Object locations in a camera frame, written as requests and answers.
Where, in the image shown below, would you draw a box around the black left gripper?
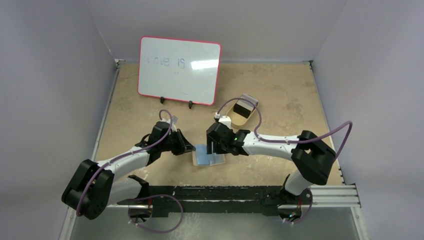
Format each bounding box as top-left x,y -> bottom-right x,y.
159,129 -> 195,156

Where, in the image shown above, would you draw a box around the beige card holder wallet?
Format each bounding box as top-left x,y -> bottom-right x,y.
192,144 -> 226,167

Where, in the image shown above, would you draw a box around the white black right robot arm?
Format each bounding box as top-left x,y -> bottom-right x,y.
206,122 -> 336,204

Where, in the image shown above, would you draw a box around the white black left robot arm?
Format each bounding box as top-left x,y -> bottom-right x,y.
61,121 -> 196,220

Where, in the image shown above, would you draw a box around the beige oval card tray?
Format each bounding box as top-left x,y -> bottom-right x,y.
227,102 -> 257,129

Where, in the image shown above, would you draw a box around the pink framed whiteboard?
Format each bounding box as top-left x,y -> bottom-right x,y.
137,36 -> 222,106

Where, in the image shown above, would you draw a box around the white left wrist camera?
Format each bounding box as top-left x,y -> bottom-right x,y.
167,115 -> 178,132

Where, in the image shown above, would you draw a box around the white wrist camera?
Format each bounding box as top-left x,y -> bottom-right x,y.
214,112 -> 232,128
167,115 -> 178,132

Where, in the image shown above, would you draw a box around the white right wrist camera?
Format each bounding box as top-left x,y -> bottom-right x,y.
214,112 -> 232,128

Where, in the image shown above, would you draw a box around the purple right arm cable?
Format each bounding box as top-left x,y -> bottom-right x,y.
214,97 -> 353,160

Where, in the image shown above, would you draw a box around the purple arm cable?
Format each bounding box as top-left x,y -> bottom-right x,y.
75,109 -> 174,218
214,97 -> 353,160

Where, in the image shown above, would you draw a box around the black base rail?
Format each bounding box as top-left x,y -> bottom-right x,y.
117,174 -> 314,220

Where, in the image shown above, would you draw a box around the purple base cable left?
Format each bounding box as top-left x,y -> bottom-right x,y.
127,194 -> 185,235

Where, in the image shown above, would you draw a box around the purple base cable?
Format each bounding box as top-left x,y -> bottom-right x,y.
127,194 -> 185,235
281,192 -> 316,226

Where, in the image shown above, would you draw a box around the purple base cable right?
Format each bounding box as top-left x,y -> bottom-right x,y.
281,192 -> 316,226

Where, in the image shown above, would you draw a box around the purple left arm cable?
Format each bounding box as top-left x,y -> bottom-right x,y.
75,109 -> 174,218

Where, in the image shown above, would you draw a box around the aluminium extrusion frame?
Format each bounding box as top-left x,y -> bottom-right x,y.
310,185 -> 361,208

